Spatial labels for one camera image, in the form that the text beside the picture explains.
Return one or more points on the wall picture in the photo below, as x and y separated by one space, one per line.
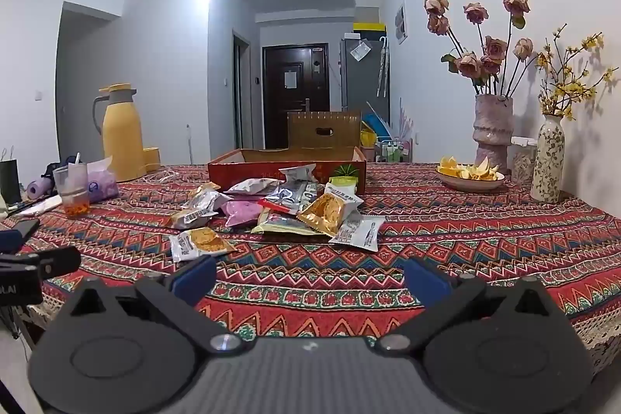
401 22

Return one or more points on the yellow box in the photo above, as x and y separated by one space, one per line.
368 27

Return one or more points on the clear plastic bag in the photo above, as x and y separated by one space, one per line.
360 50

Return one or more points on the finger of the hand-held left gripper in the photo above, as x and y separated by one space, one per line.
58 260
14 237

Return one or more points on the black charger block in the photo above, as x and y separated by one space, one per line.
9 179

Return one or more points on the beige plate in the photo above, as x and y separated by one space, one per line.
470 185

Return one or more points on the floral patterned vase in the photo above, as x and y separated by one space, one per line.
548 162

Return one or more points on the pink ceramic vase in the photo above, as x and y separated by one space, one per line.
492 128

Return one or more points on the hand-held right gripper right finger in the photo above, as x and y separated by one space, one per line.
421 280

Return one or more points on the yellow thermos jug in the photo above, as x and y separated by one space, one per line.
121 137

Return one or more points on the small yellow cup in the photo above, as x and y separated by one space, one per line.
153 159

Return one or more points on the grey refrigerator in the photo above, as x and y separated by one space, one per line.
359 84

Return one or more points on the dark bag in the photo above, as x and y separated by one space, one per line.
58 165

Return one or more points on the glass jar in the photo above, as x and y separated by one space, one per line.
521 159

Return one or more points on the purple tissue pack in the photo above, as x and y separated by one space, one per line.
103 183

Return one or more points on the yellow plastic item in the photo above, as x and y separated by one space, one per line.
368 138

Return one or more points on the white folded umbrella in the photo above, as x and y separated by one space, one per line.
383 65

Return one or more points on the yellow flower branches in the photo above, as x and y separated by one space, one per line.
558 96

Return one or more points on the storage rack with bottles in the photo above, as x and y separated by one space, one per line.
394 149

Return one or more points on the clear plastic cup with straw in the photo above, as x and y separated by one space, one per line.
72 191

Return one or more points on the pink snack packet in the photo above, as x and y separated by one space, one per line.
245 212

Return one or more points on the brown cardboard box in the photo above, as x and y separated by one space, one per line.
301 130

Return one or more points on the purple roll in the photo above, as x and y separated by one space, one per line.
39 188

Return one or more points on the white cloth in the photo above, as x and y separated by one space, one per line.
3 206

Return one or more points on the pile of snack packets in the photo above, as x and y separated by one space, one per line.
320 208

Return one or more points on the dark brown door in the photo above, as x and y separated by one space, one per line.
310 103

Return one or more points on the purple feather decoration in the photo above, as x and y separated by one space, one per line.
405 123

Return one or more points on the white paper on door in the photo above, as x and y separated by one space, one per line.
289 79

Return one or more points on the blue plastic item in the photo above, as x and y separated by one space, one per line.
377 124

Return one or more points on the dried pink roses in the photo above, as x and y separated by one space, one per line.
495 50

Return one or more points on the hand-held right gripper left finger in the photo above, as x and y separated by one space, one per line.
196 280

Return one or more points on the red cardboard box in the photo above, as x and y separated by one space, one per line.
242 175

